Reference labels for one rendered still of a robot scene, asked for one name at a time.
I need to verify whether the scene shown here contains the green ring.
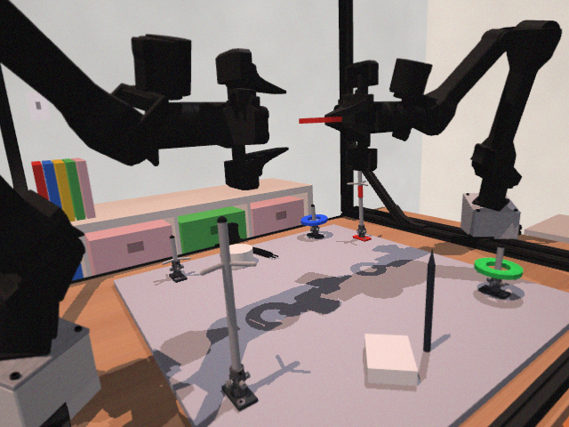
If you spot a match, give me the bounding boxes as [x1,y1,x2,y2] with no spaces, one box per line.
[474,258,523,280]

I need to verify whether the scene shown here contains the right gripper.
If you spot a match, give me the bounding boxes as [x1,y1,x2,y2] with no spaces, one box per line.
[190,48,289,190]

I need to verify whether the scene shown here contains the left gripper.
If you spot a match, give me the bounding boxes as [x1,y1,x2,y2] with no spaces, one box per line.
[325,60,401,172]

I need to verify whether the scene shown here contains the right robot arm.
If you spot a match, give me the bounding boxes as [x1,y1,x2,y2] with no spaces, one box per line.
[0,0,269,361]

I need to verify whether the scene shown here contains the pale pink flat block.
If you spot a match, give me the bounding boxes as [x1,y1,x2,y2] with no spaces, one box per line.
[365,334,418,386]

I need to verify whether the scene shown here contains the blue ring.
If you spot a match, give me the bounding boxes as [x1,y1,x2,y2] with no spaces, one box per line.
[301,214,328,226]

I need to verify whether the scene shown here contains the black pen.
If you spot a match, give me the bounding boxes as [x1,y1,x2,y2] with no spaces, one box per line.
[423,249,436,352]

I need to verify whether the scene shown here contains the grey post with red foot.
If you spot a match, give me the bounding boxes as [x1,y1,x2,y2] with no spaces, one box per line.
[347,171,372,242]

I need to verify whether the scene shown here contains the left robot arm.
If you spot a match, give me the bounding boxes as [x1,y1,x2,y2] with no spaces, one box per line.
[389,20,562,212]

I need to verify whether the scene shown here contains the white short cylinder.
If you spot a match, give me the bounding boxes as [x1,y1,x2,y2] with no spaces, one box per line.
[229,244,253,270]

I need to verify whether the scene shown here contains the red ring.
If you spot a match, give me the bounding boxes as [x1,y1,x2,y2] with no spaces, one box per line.
[299,117,342,124]

